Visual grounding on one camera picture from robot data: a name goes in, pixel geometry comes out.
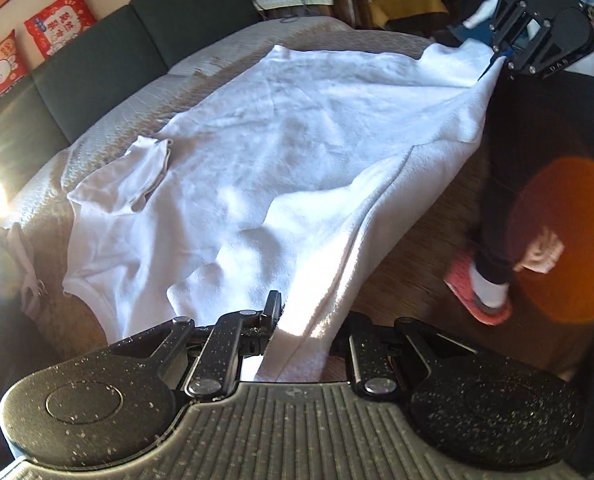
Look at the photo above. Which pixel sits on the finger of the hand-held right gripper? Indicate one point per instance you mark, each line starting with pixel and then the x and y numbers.
pixel 507 20
pixel 534 50

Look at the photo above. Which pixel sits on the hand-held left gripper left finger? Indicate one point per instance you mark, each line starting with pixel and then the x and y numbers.
pixel 272 310

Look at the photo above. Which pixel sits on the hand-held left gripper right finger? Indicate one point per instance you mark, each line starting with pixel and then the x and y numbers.
pixel 362 345

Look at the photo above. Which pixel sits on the white shirt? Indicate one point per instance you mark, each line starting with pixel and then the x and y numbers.
pixel 277 160

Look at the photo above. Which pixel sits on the white cloth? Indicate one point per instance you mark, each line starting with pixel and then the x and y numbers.
pixel 479 12

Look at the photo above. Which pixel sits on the dark blue cloth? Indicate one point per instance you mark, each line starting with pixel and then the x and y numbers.
pixel 469 35

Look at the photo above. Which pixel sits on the yellow chair cushion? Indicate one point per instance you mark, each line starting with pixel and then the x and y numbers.
pixel 407 7

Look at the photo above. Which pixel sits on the person's leg in black pants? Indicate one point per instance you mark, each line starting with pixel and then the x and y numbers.
pixel 507 160

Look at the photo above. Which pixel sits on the white sock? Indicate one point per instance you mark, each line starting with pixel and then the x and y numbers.
pixel 487 285

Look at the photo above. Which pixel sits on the dark green sofa back cushion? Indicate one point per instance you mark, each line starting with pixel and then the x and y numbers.
pixel 102 60
pixel 12 130
pixel 192 5

